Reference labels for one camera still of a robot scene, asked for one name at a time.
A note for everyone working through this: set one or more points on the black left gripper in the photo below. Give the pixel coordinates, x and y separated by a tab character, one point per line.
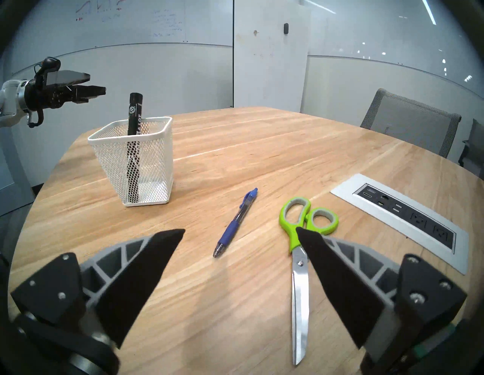
49	94

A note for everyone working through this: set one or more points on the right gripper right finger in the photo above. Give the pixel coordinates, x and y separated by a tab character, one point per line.
340	287

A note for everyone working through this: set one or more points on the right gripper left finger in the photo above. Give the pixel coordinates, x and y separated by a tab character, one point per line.
124	287

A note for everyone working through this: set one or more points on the black permanent marker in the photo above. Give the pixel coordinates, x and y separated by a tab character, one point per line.
135	109

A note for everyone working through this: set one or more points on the white mesh pen holder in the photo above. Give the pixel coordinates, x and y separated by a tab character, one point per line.
151	177

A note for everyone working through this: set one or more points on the blue ballpoint pen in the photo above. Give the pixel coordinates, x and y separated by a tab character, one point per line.
232	228

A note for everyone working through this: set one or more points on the silver table power outlet panel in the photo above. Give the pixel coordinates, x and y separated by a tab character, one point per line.
397	219

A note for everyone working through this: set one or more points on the gray mesh office chair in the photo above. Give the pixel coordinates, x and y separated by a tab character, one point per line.
412	124

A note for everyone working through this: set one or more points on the rolling whiteboard on black stand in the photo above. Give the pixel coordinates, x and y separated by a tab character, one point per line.
268	68

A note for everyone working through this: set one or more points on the gray swivel chair with armrests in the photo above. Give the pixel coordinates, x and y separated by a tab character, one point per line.
474	145

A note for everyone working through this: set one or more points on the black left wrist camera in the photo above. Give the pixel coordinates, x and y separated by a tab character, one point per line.
49	66

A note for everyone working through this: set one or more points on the wall whiteboard with handwriting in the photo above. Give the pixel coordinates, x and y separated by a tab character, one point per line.
132	22

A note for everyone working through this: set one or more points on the wide wall glass whiteboard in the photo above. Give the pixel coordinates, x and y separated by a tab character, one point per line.
378	30

